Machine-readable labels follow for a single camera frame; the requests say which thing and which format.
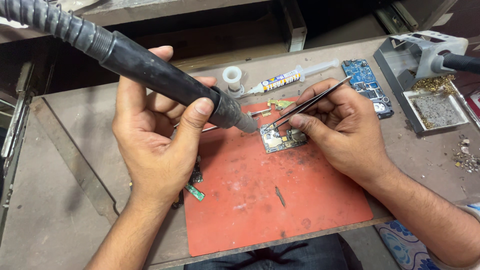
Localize grey metal shelf frame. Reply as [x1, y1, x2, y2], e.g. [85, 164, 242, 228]
[277, 0, 308, 52]

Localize flux paste syringe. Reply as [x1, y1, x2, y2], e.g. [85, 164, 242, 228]
[240, 58, 340, 97]

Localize grey metal side rail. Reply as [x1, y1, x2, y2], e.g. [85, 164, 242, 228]
[0, 62, 35, 226]

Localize black hot air gun handle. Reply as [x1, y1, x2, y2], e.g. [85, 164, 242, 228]
[0, 0, 259, 134]

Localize person's blue jeans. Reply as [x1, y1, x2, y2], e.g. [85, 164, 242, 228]
[184, 233, 362, 270]

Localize black soldering iron handle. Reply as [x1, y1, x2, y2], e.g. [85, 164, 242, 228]
[431, 52, 480, 74]

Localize pile of scrap metal bits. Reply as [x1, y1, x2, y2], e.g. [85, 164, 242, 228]
[452, 138, 480, 174]

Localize person's right hand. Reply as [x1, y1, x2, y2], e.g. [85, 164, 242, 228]
[279, 78, 392, 182]

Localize small gold green board piece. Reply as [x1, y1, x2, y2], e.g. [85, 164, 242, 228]
[267, 98, 295, 111]

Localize grey metal soldering iron stand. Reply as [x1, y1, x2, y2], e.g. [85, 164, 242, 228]
[373, 31, 471, 135]

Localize person's left hand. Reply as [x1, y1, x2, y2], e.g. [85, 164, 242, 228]
[112, 46, 218, 205]

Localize silver pointed tweezers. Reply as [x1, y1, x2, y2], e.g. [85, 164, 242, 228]
[261, 76, 352, 132]

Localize grey cleaning sponge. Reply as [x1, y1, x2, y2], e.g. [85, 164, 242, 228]
[410, 95, 460, 130]

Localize brass wool tip cleaner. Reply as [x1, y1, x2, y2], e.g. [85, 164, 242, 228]
[410, 74, 456, 94]

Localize blue circuit board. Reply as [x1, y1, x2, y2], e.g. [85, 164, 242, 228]
[341, 59, 394, 120]

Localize white plastic spool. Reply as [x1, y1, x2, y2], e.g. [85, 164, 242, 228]
[222, 66, 246, 99]

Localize silver metal tweezers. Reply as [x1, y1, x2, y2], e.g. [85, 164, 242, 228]
[173, 108, 271, 134]

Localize small black circuit board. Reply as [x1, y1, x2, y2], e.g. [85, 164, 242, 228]
[188, 155, 204, 184]

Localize phone motherboard with metal shields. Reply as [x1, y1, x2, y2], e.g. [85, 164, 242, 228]
[259, 124, 309, 154]

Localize flat metal strip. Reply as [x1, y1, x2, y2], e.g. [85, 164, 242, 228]
[30, 97, 120, 226]

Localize red silicone work mat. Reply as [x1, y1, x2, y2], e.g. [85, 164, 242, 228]
[183, 97, 374, 258]

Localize small green circuit strip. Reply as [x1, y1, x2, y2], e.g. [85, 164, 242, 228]
[184, 182, 206, 202]

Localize blue floral cushion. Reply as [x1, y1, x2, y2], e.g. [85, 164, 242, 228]
[375, 219, 443, 270]

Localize small black component piece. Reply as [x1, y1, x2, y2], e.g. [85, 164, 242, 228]
[172, 189, 185, 209]

